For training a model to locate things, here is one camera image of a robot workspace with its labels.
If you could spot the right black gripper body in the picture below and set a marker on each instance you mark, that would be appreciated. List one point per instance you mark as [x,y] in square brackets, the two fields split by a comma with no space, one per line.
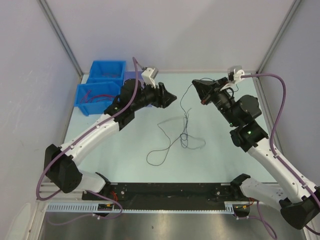
[216,96]

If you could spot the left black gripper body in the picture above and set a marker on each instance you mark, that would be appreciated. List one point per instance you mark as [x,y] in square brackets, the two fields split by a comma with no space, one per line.
[153,98]

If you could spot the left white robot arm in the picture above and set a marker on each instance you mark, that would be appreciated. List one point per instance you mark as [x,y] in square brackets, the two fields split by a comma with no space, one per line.
[61,162]

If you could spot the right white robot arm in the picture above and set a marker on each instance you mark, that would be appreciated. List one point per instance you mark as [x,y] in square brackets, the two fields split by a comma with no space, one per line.
[297,199]

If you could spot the lavender plastic tray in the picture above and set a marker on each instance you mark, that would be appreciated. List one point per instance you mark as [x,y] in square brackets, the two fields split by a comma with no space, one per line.
[132,75]

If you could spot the rear blue plastic bin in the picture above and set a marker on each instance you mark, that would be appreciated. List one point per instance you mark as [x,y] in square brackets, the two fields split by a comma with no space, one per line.
[107,70]

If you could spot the blue plastic bin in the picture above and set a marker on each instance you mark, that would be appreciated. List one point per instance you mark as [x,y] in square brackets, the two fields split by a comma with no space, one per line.
[94,98]
[107,70]

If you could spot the front blue plastic bin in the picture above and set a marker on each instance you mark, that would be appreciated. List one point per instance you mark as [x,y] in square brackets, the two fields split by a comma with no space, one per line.
[94,98]

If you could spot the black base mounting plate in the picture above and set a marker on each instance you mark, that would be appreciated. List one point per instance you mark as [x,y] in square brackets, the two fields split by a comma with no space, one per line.
[174,196]

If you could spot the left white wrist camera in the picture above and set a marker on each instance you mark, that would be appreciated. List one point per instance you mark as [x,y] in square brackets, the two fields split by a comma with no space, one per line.
[148,75]

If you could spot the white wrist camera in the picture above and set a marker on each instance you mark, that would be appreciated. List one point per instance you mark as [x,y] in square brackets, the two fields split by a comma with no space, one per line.
[235,75]
[148,75]

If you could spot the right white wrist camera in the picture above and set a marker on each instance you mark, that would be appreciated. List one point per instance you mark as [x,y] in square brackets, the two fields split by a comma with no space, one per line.
[235,75]

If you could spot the grey slotted cable duct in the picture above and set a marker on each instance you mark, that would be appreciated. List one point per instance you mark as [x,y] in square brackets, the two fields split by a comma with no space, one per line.
[104,208]

